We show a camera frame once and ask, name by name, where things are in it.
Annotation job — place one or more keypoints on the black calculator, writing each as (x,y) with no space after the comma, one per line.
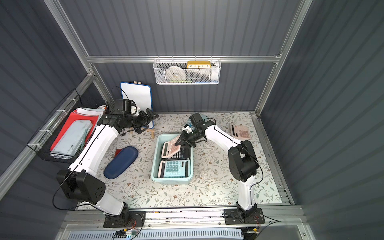
(183,154)

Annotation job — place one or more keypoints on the pink calculator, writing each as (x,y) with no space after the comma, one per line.
(170,148)
(240,132)
(162,169)

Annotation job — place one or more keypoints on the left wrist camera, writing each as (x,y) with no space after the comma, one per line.
(125,107)

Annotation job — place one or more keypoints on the mint green storage box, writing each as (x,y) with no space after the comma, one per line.
(157,160)

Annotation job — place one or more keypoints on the teal calculator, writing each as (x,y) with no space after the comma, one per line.
(177,169)

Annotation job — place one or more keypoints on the red folder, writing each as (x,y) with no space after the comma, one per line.
(72,117)

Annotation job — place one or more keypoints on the light grey pencil case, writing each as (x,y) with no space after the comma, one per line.
(72,140)

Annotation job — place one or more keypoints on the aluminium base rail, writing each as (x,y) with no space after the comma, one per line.
(206,223)

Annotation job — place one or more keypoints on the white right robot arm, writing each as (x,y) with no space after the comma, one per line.
(243,163)

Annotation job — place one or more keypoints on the white tape roll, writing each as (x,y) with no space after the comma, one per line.
(175,73)

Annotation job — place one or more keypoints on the white wire wall basket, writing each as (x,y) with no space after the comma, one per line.
(193,76)

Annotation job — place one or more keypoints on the small red notebook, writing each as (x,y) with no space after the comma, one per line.
(117,151)

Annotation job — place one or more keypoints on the wooden easel stand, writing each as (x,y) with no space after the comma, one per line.
(152,131)

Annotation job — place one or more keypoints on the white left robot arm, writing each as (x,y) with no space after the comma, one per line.
(80,183)

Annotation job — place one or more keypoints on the white papers in basket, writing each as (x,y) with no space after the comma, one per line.
(98,112)

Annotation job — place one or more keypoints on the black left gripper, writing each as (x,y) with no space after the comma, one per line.
(141,120)

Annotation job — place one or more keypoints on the yellow clock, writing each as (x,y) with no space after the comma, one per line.
(199,64)

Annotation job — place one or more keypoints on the blue framed whiteboard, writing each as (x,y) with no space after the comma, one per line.
(140,94)

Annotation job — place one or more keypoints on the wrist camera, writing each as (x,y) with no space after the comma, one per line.
(125,107)
(194,124)

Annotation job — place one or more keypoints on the navy blue glasses case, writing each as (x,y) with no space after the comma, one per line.
(121,162)

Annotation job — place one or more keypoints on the black wire side basket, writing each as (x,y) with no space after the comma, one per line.
(42,142)

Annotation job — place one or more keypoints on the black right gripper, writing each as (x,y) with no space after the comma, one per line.
(190,137)

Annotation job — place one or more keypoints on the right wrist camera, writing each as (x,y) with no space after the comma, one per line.
(194,124)

